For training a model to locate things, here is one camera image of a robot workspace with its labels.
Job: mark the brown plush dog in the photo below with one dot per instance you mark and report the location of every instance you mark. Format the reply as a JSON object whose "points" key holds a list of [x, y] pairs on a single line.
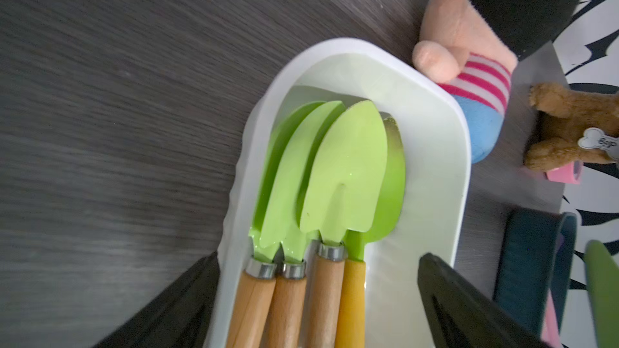
{"points": [[567, 114]]}

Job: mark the plush doll black hair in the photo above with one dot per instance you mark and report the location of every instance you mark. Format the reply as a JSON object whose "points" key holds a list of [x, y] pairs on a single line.
{"points": [[470, 48]]}

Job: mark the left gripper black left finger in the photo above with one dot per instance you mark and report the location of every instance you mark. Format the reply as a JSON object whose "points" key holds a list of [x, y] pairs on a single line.
{"points": [[179, 316]]}

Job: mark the green shovel yellow handle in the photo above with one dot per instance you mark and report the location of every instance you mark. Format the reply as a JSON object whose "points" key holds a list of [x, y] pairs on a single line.
{"points": [[351, 320]]}

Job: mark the white storage box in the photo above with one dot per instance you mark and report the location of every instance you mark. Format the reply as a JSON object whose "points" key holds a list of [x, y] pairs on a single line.
{"points": [[438, 165]]}

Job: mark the pink alarm clock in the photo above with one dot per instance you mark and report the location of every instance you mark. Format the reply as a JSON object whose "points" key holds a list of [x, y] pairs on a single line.
{"points": [[568, 174]]}

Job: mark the teal storage box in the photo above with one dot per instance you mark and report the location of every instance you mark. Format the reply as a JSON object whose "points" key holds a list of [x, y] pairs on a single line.
{"points": [[535, 266]]}

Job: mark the green shovel wooden handle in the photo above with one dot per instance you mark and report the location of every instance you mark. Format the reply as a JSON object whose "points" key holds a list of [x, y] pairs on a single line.
{"points": [[258, 279], [602, 283]]}

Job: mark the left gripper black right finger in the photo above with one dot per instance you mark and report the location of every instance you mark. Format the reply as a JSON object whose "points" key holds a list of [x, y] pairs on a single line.
{"points": [[460, 316]]}

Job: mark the purple shovel pink handle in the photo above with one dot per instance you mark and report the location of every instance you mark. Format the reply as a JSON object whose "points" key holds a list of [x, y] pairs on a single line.
{"points": [[552, 318]]}

